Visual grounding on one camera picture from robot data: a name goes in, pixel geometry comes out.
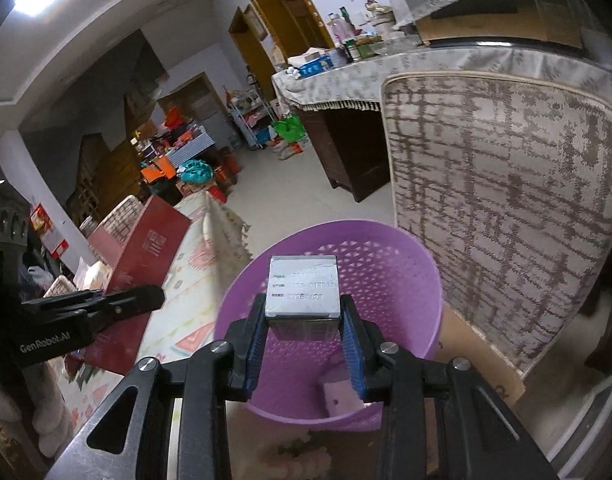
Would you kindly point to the dark wooden cabinet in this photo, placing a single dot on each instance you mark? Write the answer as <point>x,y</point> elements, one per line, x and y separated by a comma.
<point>351,150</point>

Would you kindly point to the striped cloth covered table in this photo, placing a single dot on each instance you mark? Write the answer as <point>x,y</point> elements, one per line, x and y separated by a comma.
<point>193,147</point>

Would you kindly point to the grey cardboard box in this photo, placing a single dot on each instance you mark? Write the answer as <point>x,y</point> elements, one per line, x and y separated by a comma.
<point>303,285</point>

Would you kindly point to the purple plastic basket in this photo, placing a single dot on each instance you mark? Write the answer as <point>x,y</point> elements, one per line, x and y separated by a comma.
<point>385,280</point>

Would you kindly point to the chair with grey woven cover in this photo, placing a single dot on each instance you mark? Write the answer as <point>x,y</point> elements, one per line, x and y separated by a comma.
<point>485,185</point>

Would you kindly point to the brown cardboard sheet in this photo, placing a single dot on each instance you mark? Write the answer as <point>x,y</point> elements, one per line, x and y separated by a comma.
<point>465,350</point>

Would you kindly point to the orange box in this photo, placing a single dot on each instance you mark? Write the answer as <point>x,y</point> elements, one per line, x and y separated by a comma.
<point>158,170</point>

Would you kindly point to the green bag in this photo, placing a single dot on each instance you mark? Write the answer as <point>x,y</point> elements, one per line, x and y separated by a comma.
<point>288,129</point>

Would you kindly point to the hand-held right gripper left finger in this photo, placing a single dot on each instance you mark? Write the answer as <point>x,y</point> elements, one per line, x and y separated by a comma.
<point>255,345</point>

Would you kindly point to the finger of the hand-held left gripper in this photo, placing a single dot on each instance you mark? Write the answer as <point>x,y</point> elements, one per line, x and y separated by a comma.
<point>126,296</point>
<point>111,321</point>

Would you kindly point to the teal mesh food cover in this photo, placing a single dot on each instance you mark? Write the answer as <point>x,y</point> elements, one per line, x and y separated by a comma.
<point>196,171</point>

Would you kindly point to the cloth covered side cabinet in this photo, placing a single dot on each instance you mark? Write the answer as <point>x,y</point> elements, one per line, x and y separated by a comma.
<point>336,85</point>

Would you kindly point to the blue tissue pack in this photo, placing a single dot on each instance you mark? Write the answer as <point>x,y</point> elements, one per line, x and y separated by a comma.
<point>316,65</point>

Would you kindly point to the flat red gift box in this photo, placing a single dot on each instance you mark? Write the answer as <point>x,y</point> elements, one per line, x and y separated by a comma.
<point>146,260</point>

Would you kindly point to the cream woven chair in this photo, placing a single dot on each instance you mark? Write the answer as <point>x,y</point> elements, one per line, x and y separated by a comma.
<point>118,217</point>
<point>61,286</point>

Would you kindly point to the white shelf rack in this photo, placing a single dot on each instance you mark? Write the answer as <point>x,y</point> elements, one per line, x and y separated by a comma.
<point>248,120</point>

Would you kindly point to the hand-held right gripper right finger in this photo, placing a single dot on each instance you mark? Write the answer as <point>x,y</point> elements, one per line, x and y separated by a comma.
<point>353,355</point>

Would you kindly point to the red white wall calendar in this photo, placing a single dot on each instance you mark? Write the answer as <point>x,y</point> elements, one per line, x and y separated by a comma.
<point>48,230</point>

